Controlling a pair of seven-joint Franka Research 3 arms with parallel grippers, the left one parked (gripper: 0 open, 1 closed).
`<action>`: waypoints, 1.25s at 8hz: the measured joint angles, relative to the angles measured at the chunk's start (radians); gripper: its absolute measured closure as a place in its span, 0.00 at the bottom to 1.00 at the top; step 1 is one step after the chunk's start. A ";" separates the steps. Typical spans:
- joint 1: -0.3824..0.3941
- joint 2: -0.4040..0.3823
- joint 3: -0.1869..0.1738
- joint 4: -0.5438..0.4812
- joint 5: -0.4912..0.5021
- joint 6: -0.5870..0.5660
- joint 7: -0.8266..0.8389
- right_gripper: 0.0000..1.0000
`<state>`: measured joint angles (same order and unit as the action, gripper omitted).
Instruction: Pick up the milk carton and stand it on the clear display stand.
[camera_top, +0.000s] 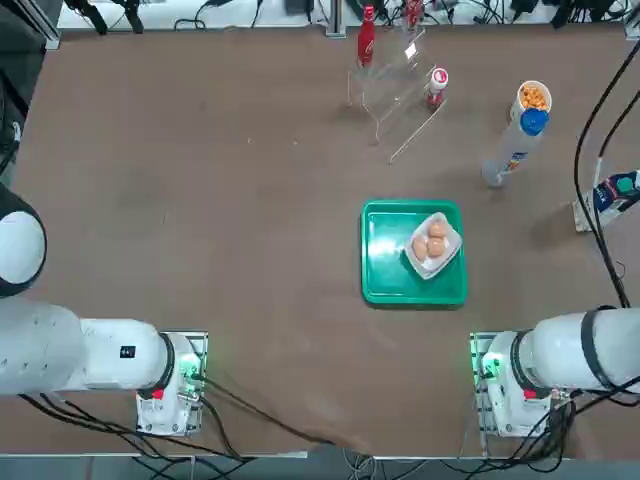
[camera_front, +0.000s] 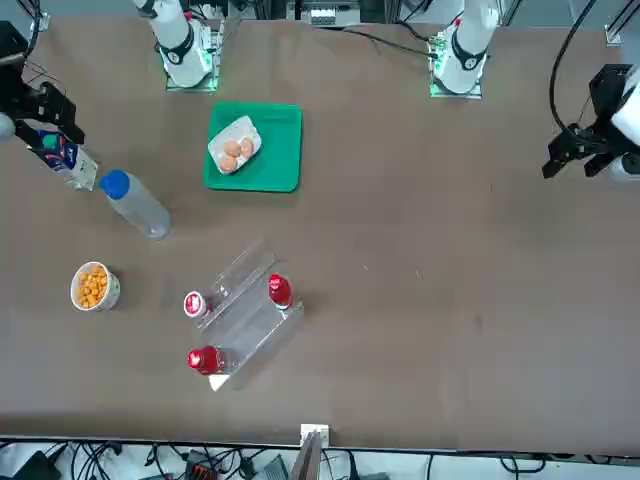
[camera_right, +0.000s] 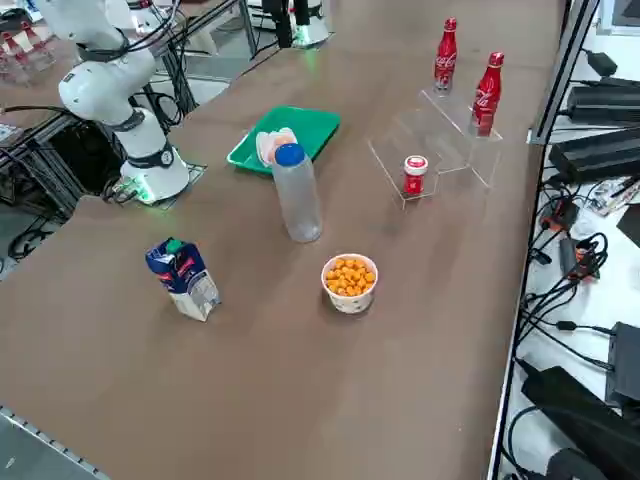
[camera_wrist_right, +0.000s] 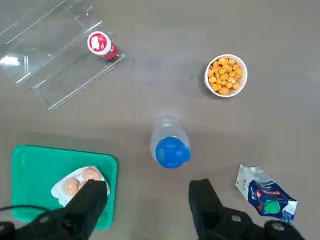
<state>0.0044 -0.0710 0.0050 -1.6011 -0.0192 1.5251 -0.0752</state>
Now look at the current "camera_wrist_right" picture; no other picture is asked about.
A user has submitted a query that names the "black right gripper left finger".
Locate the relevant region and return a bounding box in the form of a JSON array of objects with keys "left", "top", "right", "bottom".
[{"left": 0, "top": 179, "right": 109, "bottom": 240}]

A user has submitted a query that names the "clear bottle with blue cap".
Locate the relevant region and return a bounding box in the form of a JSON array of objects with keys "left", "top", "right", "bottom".
[{"left": 149, "top": 117, "right": 191, "bottom": 170}]

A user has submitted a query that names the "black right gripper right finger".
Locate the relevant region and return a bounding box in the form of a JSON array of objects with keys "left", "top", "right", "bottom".
[{"left": 188, "top": 178, "right": 307, "bottom": 240}]

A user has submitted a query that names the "red white lidded cup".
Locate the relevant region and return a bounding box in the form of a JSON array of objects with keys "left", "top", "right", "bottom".
[{"left": 86, "top": 30, "right": 118, "bottom": 61}]

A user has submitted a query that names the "clear acrylic display stand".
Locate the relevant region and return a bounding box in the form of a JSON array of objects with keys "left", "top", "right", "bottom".
[{"left": 0, "top": 0, "right": 129, "bottom": 111}]

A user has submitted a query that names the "green plastic tray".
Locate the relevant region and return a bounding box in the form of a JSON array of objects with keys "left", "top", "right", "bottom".
[{"left": 11, "top": 144, "right": 118, "bottom": 231}]

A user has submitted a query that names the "clear pack of brown eggs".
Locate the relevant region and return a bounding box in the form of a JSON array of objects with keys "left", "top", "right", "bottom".
[{"left": 50, "top": 164, "right": 111, "bottom": 207}]

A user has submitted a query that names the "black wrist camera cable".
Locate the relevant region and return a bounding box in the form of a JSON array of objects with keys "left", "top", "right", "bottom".
[{"left": 0, "top": 204, "right": 71, "bottom": 226}]

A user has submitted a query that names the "blue white milk carton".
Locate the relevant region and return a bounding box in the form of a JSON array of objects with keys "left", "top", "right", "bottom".
[{"left": 234, "top": 163, "right": 298, "bottom": 225}]

